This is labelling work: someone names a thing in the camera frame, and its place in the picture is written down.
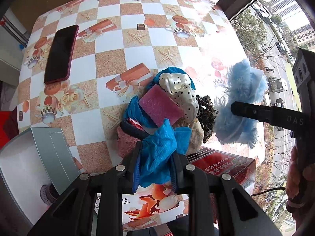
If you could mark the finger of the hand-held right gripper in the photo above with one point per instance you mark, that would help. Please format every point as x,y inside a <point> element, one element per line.
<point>260,113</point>

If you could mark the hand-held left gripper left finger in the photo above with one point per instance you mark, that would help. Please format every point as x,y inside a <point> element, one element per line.
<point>136,182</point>

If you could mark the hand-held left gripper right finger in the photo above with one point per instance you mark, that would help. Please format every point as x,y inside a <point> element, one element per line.
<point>179,174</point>

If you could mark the blue mesh shoe cover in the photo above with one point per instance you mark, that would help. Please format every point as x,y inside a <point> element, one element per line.
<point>133,108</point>
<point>160,150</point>

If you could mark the light blue fluffy scrunchie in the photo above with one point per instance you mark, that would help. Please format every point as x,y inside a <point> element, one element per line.
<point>241,86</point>

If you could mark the beige knitted sock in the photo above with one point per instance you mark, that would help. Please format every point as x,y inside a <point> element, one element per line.
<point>195,137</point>

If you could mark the leopard print scrunchie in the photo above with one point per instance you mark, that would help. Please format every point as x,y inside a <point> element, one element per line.
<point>206,118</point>

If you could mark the pink foam sponge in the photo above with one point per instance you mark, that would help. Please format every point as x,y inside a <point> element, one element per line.
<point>160,105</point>

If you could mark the grey white storage box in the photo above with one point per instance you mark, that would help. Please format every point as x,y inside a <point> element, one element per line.
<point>59,152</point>

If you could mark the white polka dot scrunchie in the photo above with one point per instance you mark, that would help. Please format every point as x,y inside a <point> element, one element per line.
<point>179,86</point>

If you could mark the person's right hand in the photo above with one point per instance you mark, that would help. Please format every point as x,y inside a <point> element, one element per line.
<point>300,189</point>

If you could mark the red printed carton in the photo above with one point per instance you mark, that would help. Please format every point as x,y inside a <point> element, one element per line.
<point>221,162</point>

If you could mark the checkered printed tablecloth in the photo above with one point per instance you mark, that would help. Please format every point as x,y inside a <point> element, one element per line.
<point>172,39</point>

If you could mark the smartphone in red case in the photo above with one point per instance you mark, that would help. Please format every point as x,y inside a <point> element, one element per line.
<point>61,54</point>

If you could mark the white cabinet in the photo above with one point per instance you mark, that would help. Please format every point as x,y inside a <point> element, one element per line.
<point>12,54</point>

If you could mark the dark window frame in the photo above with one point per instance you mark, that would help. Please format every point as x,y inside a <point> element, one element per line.
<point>236,2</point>

